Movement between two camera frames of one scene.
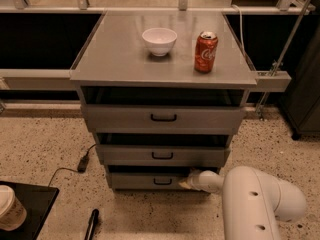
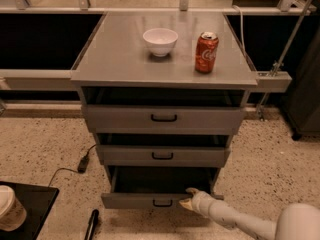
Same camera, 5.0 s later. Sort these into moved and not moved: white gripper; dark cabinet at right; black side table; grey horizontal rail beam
Moved: white gripper
Not moved: grey horizontal rail beam; dark cabinet at right; black side table
